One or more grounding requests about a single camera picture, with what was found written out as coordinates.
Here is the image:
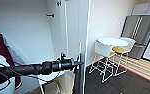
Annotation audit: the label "white wardrobe door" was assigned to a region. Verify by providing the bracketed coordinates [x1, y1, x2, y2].
[64, 0, 92, 94]

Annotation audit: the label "white wardrobe shelf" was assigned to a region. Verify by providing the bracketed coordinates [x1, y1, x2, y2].
[35, 70, 67, 85]

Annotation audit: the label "white wardrobe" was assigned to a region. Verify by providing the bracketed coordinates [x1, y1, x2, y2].
[0, 0, 68, 94]

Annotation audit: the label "maroon and white jacket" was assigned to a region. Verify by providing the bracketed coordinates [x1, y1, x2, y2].
[0, 29, 29, 94]

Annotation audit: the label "metal door hinge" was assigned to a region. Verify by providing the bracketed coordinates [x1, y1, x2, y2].
[56, 0, 63, 8]

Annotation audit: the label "stainless steel refrigerator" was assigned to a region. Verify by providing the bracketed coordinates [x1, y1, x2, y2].
[120, 13, 150, 60]

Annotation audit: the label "white upper kitchen cabinets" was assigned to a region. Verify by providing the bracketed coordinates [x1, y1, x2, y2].
[130, 1, 150, 16]

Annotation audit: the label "yellow wire-leg chair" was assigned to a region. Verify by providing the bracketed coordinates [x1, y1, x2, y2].
[102, 45, 129, 84]

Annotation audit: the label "white wall switch panel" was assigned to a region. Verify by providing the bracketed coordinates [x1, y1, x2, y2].
[110, 16, 119, 34]

